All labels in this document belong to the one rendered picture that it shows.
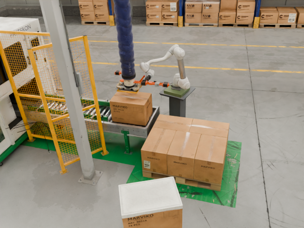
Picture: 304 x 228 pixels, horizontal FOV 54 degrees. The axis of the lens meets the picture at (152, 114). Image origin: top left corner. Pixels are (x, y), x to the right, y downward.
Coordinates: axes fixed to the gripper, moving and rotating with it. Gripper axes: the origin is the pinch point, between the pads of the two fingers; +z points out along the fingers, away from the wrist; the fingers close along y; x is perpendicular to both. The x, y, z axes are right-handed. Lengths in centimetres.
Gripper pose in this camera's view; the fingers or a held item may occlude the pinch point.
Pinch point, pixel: (144, 82)
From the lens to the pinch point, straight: 471.2
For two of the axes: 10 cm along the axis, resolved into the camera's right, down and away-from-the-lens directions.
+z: -2.8, 5.4, -8.0
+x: -9.6, -1.2, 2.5
